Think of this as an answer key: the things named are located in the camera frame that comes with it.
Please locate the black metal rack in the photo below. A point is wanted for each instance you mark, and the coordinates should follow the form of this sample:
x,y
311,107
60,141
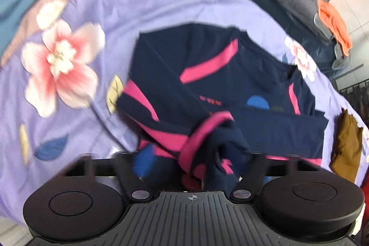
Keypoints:
x,y
357,93

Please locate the navy and pink shirt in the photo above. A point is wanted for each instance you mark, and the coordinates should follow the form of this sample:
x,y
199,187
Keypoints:
x,y
207,96

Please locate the orange cloth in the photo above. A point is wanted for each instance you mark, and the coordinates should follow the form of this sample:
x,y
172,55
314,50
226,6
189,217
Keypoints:
x,y
337,24

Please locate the brown cloth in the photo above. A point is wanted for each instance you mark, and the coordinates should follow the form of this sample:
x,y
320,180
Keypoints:
x,y
347,145

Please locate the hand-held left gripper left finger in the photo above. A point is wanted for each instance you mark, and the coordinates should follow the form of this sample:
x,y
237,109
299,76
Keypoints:
x,y
126,176

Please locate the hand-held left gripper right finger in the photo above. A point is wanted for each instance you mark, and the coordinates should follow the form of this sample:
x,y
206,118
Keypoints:
x,y
254,176

